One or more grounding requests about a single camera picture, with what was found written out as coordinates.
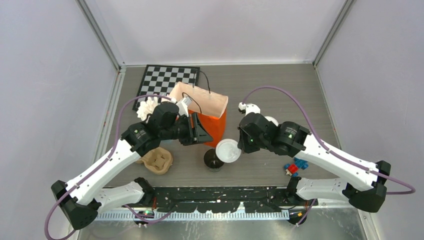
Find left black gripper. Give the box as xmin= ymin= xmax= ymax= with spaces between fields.
xmin=160 ymin=112 xmax=213 ymax=146

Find white cup lid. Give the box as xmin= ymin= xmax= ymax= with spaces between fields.
xmin=265 ymin=116 xmax=279 ymax=126

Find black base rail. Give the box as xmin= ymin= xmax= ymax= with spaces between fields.
xmin=129 ymin=186 xmax=312 ymax=214

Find red blue toy blocks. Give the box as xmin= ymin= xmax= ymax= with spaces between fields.
xmin=283 ymin=157 xmax=309 ymax=177

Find black white chessboard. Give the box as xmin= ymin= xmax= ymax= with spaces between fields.
xmin=136 ymin=64 xmax=201 ymax=96

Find orange paper bag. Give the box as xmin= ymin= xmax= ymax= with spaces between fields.
xmin=168 ymin=82 xmax=229 ymax=148

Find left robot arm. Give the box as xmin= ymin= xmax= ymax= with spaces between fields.
xmin=51 ymin=101 xmax=213 ymax=230

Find white sip lid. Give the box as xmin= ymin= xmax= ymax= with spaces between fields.
xmin=215 ymin=138 xmax=242 ymax=163

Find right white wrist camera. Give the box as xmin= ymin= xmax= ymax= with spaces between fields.
xmin=238 ymin=102 xmax=261 ymax=116

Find tan cardboard cup carrier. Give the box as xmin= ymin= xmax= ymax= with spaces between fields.
xmin=135 ymin=147 xmax=173 ymax=175

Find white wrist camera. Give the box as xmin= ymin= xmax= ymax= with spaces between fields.
xmin=176 ymin=96 xmax=192 ymax=117
xmin=238 ymin=102 xmax=261 ymax=116

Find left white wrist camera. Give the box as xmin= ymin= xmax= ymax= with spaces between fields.
xmin=176 ymin=96 xmax=192 ymax=117

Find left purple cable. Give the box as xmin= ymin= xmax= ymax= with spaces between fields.
xmin=43 ymin=94 xmax=176 ymax=240

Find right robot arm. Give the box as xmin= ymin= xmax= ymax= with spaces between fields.
xmin=238 ymin=112 xmax=391 ymax=213

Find purple cable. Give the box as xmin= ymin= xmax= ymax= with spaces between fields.
xmin=241 ymin=85 xmax=417 ymax=229
xmin=43 ymin=94 xmax=176 ymax=240

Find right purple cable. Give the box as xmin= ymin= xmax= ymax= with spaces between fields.
xmin=241 ymin=85 xmax=417 ymax=229

